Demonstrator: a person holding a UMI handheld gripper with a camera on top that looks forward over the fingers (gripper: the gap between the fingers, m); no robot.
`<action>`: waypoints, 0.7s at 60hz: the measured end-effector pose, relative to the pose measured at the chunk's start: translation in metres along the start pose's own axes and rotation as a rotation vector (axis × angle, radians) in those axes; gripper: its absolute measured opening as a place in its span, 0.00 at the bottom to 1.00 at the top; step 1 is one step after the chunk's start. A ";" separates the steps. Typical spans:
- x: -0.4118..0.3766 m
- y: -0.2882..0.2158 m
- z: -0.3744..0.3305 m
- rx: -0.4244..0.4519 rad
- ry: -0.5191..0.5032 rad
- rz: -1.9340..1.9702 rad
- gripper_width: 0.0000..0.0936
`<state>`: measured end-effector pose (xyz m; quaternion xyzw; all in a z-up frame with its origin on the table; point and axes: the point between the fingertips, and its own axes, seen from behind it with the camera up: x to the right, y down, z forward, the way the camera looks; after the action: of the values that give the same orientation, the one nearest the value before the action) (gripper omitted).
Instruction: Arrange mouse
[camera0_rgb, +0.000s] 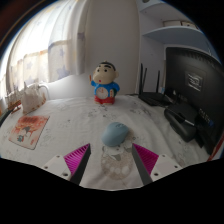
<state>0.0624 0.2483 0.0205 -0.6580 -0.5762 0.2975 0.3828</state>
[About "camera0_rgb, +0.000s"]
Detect black pouch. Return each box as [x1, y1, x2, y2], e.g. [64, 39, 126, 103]
[163, 103, 201, 143]

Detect cartoon boy figure clock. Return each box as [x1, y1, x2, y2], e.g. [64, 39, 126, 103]
[89, 60, 121, 106]

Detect black computer monitor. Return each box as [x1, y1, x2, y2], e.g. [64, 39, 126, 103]
[164, 46, 224, 156]

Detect white wall shelf unit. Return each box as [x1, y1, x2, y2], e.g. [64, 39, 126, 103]
[138, 0, 214, 54]

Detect large white conch shell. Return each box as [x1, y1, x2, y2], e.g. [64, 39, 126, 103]
[20, 82, 48, 115]

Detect black router with antennas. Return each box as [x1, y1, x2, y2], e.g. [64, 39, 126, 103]
[137, 63, 173, 108]

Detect light blue computer mouse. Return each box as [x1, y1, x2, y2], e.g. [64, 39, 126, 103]
[100, 121, 130, 148]

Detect white star-print curtain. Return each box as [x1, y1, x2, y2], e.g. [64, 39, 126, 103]
[4, 0, 91, 98]

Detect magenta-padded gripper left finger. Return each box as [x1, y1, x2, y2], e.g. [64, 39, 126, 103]
[42, 143, 92, 186]

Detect black keyboard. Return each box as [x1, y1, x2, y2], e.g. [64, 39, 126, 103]
[0, 109, 13, 128]

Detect white printed tablecloth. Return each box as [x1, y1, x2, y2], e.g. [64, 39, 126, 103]
[0, 94, 218, 192]

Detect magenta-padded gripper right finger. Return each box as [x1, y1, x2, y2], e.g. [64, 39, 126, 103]
[132, 143, 183, 186]

